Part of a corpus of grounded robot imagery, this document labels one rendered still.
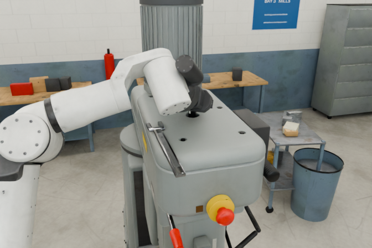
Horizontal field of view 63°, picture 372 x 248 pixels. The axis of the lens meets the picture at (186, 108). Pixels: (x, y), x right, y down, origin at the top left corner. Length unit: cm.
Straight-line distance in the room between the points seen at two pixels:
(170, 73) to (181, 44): 37
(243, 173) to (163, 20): 49
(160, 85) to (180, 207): 28
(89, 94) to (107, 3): 440
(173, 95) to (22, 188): 29
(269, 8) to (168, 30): 481
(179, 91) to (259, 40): 512
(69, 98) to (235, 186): 39
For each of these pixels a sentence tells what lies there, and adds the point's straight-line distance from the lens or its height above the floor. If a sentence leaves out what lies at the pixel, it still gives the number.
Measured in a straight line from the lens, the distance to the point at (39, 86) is 470.
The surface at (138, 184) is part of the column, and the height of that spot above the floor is 144.
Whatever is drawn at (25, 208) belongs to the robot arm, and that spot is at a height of 188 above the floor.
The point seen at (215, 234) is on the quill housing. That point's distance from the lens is 95.
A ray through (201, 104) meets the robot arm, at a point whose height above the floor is 195.
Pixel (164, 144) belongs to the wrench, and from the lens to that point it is 65.
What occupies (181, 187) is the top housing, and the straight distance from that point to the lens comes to 65.
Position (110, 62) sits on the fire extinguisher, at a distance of 489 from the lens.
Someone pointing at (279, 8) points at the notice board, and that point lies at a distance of 575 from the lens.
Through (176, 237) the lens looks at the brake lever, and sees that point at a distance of 70.
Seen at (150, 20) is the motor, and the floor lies 212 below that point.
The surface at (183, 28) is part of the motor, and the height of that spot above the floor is 210.
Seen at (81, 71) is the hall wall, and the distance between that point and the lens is 507.
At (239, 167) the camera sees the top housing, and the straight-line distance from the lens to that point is 67.
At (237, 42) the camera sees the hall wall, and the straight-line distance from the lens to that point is 546.
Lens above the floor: 220
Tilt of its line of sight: 21 degrees down
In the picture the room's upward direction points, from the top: straight up
